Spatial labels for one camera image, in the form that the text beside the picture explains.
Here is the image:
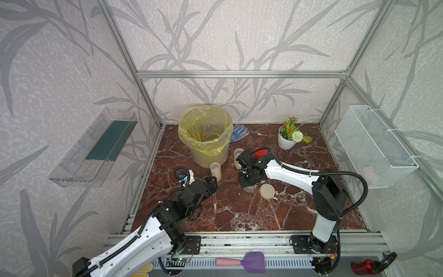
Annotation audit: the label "purple scoop pink handle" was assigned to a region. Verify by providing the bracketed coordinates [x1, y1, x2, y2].
[216, 252, 265, 274]

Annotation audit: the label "green circuit board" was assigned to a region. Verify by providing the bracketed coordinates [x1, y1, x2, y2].
[168, 256, 192, 267]

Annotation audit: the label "red lid oatmeal jar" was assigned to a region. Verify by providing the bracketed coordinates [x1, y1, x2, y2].
[252, 148, 267, 159]

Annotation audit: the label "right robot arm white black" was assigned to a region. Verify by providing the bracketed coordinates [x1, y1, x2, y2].
[235, 148, 369, 248]

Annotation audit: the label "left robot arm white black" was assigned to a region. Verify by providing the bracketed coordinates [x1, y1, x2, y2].
[72, 167, 218, 277]

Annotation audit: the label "clear oatmeal jar small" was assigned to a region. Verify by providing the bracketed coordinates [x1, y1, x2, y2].
[210, 162, 222, 182]

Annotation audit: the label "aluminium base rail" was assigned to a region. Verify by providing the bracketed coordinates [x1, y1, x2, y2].
[103, 231, 392, 259]

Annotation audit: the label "white pot artificial flowers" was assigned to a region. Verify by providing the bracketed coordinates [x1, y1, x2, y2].
[278, 117, 312, 150]

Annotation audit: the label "open clear oatmeal jar tall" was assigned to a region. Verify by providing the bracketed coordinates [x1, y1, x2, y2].
[234, 148, 244, 170]

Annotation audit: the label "clear plastic wall shelf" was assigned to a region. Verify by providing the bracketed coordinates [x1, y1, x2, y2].
[48, 108, 138, 188]

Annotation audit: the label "yellow dotted work glove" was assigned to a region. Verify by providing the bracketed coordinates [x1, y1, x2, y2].
[131, 263, 153, 277]

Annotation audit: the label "blue dotted work glove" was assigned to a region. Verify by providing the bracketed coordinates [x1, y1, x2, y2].
[230, 124, 249, 143]

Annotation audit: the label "white wire wall basket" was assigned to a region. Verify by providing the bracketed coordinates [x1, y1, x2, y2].
[335, 105, 419, 189]

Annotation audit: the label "mesh trash bin yellow bag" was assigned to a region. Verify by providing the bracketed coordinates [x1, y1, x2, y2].
[178, 106, 234, 169]

